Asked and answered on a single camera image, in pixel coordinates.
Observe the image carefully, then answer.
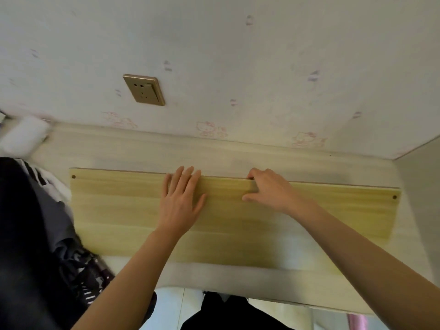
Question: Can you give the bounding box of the gold wall socket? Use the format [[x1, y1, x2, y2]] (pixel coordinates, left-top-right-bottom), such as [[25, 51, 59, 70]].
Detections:
[[123, 74, 166, 107]]

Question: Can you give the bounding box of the light wooden board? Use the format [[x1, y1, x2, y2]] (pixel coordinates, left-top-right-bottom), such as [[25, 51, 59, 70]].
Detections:
[[69, 167, 402, 272]]

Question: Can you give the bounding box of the person's right forearm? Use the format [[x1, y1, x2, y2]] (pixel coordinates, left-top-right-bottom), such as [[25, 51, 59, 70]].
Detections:
[[285, 199, 440, 330]]

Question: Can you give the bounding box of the person's left forearm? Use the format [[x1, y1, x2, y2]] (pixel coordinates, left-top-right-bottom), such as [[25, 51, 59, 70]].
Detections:
[[70, 227, 183, 330]]

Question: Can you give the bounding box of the person's left hand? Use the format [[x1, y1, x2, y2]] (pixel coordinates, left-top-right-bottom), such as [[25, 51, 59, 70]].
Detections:
[[156, 165, 207, 238]]

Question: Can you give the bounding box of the dark patterned clothing pile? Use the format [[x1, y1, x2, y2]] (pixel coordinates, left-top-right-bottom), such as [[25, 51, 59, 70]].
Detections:
[[0, 157, 157, 330]]

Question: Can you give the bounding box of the person's right hand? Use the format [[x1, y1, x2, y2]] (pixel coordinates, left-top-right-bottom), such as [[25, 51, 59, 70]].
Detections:
[[242, 168, 305, 217]]

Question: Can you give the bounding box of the pink object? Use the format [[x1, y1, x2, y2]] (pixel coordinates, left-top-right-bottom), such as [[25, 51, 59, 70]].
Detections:
[[347, 313, 369, 330]]

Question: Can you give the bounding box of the white furniture side panel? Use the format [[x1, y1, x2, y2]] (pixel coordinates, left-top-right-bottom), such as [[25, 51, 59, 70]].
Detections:
[[393, 135, 440, 286]]

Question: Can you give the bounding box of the white blurry object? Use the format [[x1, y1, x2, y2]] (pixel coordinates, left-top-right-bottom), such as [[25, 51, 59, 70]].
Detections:
[[0, 115, 53, 158]]

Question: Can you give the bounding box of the person's black clothing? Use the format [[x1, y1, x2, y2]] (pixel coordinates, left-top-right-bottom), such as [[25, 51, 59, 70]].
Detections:
[[180, 291, 293, 330]]

